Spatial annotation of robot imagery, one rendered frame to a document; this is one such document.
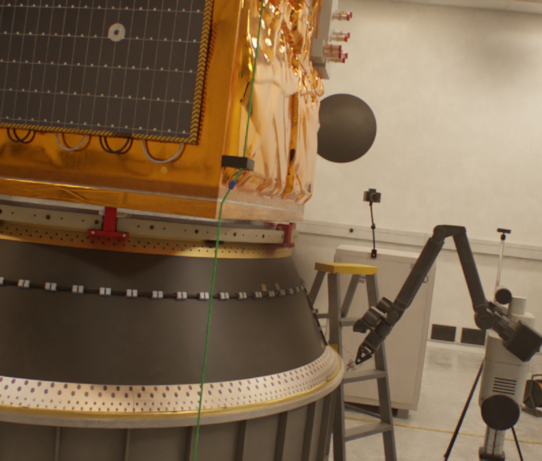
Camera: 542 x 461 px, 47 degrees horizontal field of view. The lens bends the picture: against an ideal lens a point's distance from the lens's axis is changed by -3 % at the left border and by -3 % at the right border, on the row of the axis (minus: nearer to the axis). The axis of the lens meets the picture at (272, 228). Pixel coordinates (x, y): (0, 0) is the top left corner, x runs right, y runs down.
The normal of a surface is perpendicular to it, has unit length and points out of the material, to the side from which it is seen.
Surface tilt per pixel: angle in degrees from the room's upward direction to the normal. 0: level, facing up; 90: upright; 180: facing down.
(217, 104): 89
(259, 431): 90
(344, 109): 90
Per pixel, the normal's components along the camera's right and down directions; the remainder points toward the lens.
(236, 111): 0.64, 0.06
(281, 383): 0.62, -0.66
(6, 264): 0.03, -0.44
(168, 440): 0.47, 0.07
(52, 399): 0.22, -0.69
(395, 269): -0.14, 0.01
